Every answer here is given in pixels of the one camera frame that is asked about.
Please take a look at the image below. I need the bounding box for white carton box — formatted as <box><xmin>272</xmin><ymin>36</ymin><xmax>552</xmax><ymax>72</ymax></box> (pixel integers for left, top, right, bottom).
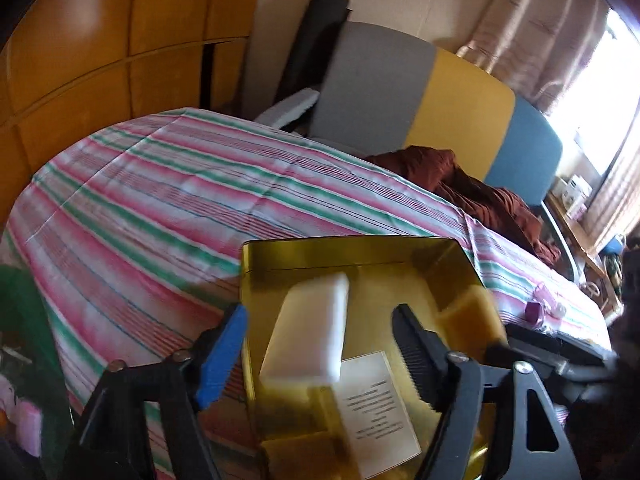
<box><xmin>561</xmin><ymin>174</ymin><xmax>593</xmax><ymax>206</ymax></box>

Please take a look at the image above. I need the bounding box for bright window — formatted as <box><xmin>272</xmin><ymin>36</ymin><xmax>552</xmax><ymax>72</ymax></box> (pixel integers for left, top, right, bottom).
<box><xmin>547</xmin><ymin>25</ymin><xmax>640</xmax><ymax>171</ymax></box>

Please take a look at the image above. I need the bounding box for white cable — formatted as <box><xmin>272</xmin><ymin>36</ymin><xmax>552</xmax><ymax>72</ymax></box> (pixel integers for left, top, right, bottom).
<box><xmin>580</xmin><ymin>282</ymin><xmax>608</xmax><ymax>306</ymax></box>

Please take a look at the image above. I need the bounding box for green cloth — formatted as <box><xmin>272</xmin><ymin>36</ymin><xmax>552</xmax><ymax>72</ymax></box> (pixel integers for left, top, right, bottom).
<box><xmin>0</xmin><ymin>260</ymin><xmax>76</xmax><ymax>461</ymax></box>

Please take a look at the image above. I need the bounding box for grey yellow blue sofa chair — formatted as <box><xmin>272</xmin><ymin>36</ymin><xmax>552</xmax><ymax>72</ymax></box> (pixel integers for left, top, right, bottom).
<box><xmin>307</xmin><ymin>21</ymin><xmax>588</xmax><ymax>281</ymax></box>

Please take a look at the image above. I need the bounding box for maroon and gold tin box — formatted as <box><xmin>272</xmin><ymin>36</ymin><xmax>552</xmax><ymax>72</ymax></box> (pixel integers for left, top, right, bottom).
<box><xmin>240</xmin><ymin>234</ymin><xmax>506</xmax><ymax>480</ymax></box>

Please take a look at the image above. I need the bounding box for purple packet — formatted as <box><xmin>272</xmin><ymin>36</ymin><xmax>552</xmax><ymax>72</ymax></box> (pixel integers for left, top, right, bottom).
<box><xmin>522</xmin><ymin>300</ymin><xmax>551</xmax><ymax>328</ymax></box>

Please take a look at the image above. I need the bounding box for wooden side shelf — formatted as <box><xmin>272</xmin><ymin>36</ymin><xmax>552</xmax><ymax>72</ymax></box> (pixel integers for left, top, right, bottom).
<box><xmin>545</xmin><ymin>192</ymin><xmax>626</xmax><ymax>321</ymax></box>

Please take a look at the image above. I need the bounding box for pink object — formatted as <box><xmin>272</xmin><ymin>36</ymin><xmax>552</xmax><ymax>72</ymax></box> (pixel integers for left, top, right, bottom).
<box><xmin>10</xmin><ymin>395</ymin><xmax>46</xmax><ymax>456</ymax></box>

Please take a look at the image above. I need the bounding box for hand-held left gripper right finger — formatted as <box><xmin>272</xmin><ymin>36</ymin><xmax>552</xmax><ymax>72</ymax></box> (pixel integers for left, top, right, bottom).
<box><xmin>391</xmin><ymin>303</ymin><xmax>583</xmax><ymax>480</ymax></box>

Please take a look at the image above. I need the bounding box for white printed paper card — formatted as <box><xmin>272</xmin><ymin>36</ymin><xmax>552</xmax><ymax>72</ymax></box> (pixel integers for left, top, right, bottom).
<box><xmin>332</xmin><ymin>350</ymin><xmax>423</xmax><ymax>480</ymax></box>

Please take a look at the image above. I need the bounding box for wooden wardrobe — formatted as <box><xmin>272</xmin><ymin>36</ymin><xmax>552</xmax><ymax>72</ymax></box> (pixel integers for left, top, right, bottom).
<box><xmin>0</xmin><ymin>0</ymin><xmax>271</xmax><ymax>226</ymax></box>

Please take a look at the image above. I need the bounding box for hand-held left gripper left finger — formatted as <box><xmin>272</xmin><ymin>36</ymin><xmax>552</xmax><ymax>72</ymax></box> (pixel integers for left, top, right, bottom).
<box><xmin>62</xmin><ymin>304</ymin><xmax>250</xmax><ymax>480</ymax></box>

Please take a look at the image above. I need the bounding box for pink green striped tablecloth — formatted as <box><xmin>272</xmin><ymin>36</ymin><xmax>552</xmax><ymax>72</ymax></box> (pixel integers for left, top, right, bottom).
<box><xmin>2</xmin><ymin>106</ymin><xmax>613</xmax><ymax>480</ymax></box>

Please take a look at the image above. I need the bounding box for beige striped curtain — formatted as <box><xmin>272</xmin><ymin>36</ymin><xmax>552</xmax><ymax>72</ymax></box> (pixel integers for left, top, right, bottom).
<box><xmin>582</xmin><ymin>135</ymin><xmax>640</xmax><ymax>256</ymax></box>
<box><xmin>452</xmin><ymin>0</ymin><xmax>616</xmax><ymax>116</ymax></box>

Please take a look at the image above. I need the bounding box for blue container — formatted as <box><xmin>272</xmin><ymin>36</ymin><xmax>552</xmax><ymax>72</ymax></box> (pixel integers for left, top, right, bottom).
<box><xmin>600</xmin><ymin>235</ymin><xmax>628</xmax><ymax>258</ymax></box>

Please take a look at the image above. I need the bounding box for rust brown padded jacket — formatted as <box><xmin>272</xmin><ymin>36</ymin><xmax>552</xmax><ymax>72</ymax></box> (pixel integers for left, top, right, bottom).
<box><xmin>365</xmin><ymin>145</ymin><xmax>563</xmax><ymax>267</ymax></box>

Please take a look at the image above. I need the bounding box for white cloth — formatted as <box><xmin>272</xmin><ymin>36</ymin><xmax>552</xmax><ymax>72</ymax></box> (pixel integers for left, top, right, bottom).
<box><xmin>254</xmin><ymin>87</ymin><xmax>321</xmax><ymax>133</ymax></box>

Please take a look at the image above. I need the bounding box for white foam block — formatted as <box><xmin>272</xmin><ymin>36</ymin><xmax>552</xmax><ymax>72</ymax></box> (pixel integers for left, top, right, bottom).
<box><xmin>259</xmin><ymin>271</ymin><xmax>351</xmax><ymax>386</ymax></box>

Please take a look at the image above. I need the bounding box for yellow sponge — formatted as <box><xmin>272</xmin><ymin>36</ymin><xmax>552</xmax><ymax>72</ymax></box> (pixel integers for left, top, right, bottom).
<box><xmin>437</xmin><ymin>287</ymin><xmax>510</xmax><ymax>358</ymax></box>

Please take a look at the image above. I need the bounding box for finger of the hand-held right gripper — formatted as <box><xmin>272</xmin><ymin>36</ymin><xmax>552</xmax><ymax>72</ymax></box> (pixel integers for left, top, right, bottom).
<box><xmin>502</xmin><ymin>324</ymin><xmax>563</xmax><ymax>367</ymax></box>

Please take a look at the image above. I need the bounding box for black rolled mat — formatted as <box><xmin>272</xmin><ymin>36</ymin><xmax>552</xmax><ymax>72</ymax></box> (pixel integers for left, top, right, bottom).
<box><xmin>272</xmin><ymin>0</ymin><xmax>353</xmax><ymax>106</ymax></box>

